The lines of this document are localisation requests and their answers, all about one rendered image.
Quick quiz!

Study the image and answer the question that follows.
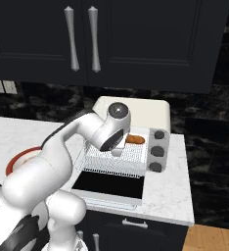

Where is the black wall cupboard door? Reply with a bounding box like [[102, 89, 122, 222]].
[[81, 0, 229, 95], [0, 0, 89, 86]]

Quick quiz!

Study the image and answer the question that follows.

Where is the red rimmed plate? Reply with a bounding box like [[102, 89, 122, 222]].
[[5, 146, 43, 177]]

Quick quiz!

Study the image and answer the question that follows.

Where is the black drawer front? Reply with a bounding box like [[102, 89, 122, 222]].
[[76, 209, 190, 251]]

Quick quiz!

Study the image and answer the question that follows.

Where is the dark grey oven knob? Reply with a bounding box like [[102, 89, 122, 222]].
[[149, 162, 163, 174], [151, 145, 165, 158], [154, 129, 165, 140]]

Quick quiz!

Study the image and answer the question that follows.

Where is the toaster oven glass door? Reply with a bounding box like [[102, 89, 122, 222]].
[[70, 169, 146, 211]]

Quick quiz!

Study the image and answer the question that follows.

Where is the white wire oven rack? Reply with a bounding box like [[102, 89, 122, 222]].
[[81, 139, 149, 179]]

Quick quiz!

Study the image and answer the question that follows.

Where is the brown baguette bread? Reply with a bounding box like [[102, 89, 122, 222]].
[[125, 133, 147, 145]]

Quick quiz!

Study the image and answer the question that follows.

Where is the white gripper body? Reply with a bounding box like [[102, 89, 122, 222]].
[[110, 136, 128, 158]]

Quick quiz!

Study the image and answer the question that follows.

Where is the white toaster oven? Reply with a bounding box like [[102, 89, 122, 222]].
[[81, 95, 172, 179]]

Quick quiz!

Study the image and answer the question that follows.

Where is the silver drawer handle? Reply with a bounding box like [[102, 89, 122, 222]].
[[121, 218, 150, 229]]

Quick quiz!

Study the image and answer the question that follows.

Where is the silver base cupboard handle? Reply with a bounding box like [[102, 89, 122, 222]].
[[92, 232, 101, 251], [76, 229, 85, 244]]

